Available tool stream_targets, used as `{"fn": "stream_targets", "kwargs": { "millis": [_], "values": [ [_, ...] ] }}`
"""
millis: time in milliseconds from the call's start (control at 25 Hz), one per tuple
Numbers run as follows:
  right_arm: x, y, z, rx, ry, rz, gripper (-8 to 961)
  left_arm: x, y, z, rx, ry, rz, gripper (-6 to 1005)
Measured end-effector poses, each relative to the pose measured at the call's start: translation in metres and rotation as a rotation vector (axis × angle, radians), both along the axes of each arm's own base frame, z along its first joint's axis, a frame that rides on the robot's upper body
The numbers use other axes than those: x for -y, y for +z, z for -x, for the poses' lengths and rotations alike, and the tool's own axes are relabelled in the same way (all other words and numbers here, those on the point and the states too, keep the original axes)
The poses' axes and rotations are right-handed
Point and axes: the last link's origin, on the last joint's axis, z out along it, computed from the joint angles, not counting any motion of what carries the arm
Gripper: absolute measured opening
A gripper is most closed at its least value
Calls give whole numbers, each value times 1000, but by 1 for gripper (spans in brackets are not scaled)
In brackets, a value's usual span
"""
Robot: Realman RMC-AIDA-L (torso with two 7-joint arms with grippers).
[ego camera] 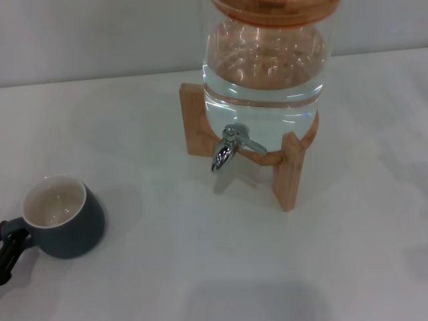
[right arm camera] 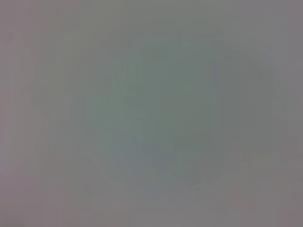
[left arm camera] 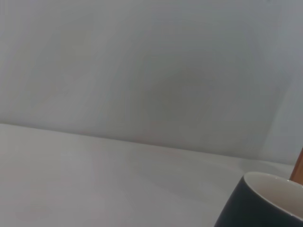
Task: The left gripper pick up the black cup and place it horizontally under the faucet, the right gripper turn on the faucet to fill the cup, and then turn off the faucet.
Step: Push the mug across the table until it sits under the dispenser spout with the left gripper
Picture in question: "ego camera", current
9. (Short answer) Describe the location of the dark cup with white inside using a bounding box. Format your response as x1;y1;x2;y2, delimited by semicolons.
5;173;107;260

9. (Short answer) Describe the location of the chrome faucet tap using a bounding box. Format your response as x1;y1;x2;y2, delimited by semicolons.
210;122;268;174

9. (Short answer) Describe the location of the wooden dispenser stand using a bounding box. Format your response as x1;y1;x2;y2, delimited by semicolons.
179;82;321;212

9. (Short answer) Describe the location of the glass water dispenser jar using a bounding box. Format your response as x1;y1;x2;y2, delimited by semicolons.
202;19;331;153

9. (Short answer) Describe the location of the wooden jar lid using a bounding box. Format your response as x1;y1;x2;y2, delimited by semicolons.
210;0;342;27

